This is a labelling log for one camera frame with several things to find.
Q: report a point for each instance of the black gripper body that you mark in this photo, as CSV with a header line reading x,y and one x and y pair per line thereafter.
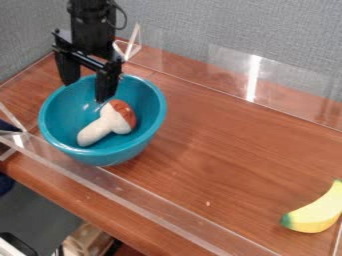
x,y
92,28

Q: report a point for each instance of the yellow toy banana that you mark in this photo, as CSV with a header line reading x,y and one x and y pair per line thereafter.
x,y
317,216

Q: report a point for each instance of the black white object bottom left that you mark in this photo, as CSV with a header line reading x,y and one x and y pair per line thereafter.
x,y
13,247

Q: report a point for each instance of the clear acrylic corner bracket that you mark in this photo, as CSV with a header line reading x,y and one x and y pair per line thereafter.
x,y
128,48

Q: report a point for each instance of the blue bowl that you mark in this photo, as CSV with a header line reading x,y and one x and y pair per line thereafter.
x,y
71,108

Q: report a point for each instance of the clear acrylic barrier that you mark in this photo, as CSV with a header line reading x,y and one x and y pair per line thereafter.
x,y
188,225
286,88

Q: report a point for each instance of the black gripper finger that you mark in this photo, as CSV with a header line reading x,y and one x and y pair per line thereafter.
x,y
107,82
68,67

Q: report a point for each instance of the toy mushroom brown cap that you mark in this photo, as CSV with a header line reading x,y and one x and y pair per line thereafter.
x,y
116,119

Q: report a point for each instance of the dark blue object at left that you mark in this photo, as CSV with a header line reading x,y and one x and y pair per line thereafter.
x,y
5,181

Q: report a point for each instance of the clear acrylic front barrier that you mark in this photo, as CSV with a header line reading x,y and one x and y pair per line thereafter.
x,y
188,225

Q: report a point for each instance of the clear acrylic back barrier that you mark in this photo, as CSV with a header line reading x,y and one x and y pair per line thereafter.
x,y
286,88

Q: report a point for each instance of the wooden object under table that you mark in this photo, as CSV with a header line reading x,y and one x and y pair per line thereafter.
x,y
88,241

